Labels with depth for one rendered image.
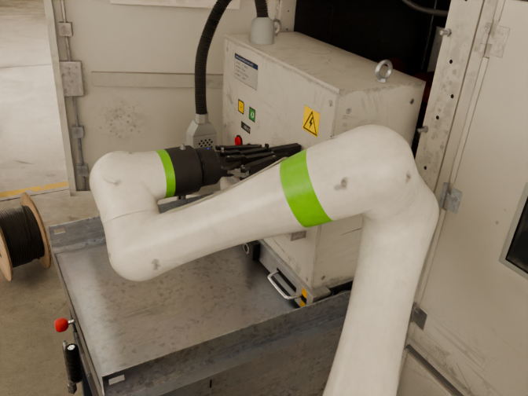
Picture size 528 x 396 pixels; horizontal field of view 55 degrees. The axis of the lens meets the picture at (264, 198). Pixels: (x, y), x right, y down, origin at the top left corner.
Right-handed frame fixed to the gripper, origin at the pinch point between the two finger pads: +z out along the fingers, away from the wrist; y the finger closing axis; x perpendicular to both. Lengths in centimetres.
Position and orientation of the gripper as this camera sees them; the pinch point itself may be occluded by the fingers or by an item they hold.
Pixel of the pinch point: (284, 152)
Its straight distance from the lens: 108.6
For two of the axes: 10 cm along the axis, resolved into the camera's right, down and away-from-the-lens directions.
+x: 0.6, -8.7, -4.9
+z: 8.7, -1.9, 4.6
